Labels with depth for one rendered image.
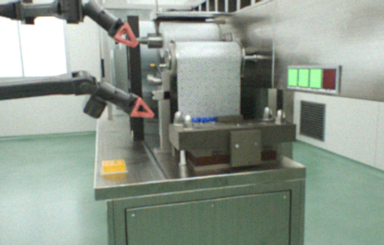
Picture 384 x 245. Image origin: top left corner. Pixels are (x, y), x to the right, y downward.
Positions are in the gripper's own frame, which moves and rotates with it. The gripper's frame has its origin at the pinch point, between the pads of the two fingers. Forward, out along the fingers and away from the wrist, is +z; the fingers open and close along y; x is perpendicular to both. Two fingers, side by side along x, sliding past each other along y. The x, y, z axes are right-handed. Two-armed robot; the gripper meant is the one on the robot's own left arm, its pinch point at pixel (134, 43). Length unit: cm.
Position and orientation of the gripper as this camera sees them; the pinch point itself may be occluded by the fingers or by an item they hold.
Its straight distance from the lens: 130.8
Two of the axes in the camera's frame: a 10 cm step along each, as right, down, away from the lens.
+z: 7.6, 5.9, 2.8
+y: 2.4, 1.5, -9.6
